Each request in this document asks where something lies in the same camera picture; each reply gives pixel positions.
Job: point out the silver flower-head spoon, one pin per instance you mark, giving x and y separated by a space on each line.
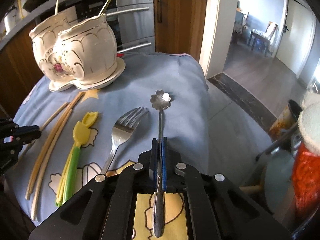
160 101

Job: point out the silver fork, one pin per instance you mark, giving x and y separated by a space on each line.
122 131

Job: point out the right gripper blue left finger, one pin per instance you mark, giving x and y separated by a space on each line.
153 160

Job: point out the white porcelain double utensil holder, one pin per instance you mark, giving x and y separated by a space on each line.
83 55

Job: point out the yellow tulip pick green handle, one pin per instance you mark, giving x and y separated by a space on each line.
80 136

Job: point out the stainless steel oven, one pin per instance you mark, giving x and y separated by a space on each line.
132 22

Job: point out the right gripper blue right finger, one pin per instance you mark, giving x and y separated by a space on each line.
163 162

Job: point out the blue cartoon tablecloth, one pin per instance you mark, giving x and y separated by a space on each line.
185 126

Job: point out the wooden chair with cloth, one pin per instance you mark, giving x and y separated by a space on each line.
265 37

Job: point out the rusty metal can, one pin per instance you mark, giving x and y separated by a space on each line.
286 120

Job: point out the wooden cabinet door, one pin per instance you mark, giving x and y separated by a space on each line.
179 26

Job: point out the white door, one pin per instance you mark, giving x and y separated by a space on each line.
297 33

